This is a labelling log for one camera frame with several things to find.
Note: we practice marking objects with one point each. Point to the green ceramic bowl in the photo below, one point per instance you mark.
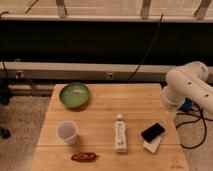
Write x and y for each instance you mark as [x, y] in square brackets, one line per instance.
[74, 95]

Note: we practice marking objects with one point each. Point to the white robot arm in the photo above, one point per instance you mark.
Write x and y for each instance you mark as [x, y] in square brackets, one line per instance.
[188, 81]

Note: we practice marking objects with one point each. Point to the white squeeze bottle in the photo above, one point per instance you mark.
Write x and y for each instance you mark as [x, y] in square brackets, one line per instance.
[120, 135]

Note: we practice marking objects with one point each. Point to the clear plastic cup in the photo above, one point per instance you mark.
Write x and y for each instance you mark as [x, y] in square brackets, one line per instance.
[67, 131]

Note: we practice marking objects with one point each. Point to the black smartphone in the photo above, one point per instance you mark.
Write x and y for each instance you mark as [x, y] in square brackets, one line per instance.
[152, 132]

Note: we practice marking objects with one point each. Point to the white sponge block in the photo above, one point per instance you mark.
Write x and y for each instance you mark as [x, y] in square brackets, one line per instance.
[153, 145]

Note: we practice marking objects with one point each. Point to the blue power adapter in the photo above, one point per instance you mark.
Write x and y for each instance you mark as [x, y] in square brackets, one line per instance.
[187, 105]

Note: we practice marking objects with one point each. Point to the black object on floor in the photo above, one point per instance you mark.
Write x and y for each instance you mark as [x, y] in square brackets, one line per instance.
[4, 133]

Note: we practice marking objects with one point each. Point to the grey metal rail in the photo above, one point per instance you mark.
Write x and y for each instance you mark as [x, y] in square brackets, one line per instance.
[81, 71]

